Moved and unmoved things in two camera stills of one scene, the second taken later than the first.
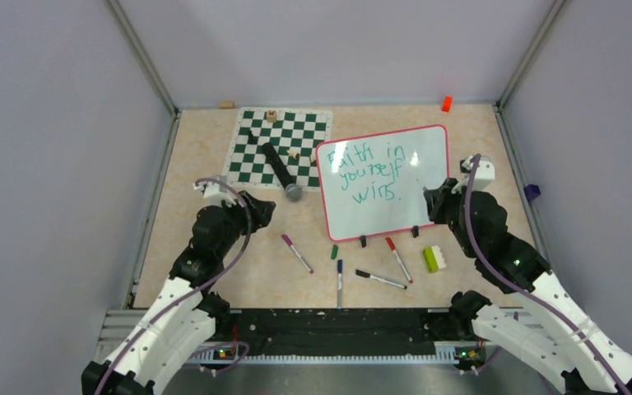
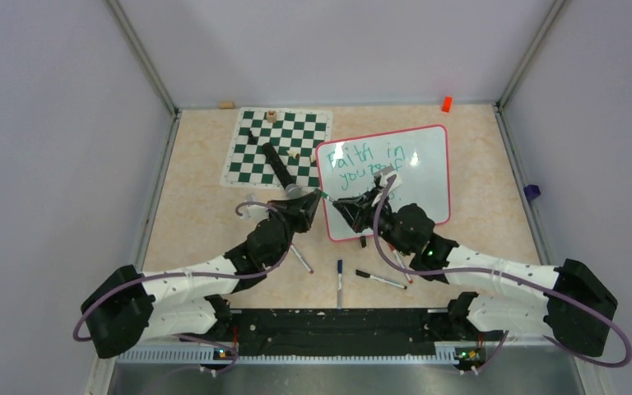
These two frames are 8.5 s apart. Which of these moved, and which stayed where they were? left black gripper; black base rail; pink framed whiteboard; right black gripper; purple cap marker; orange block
Moved: left black gripper; right black gripper
Stayed: black base rail; purple cap marker; pink framed whiteboard; orange block
